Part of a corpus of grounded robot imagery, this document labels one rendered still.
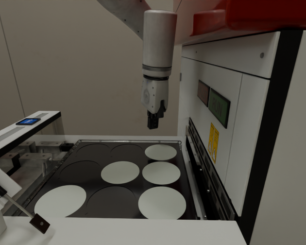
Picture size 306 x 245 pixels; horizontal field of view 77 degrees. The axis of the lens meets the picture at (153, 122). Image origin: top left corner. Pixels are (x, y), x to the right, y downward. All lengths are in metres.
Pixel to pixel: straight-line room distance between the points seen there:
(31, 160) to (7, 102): 2.52
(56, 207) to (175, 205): 0.24
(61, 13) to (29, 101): 1.17
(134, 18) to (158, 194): 0.47
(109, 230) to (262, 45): 0.31
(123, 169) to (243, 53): 0.39
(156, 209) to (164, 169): 0.14
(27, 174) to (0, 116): 2.69
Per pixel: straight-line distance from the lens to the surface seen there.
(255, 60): 0.27
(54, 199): 0.49
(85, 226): 0.33
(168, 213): 0.42
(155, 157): 0.59
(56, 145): 0.71
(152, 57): 0.52
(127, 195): 0.46
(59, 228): 0.34
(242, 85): 0.30
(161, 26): 0.51
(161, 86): 0.53
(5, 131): 0.77
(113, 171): 0.53
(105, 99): 2.47
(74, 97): 2.62
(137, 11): 0.61
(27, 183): 0.61
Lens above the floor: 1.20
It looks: 21 degrees down
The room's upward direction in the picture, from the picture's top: straight up
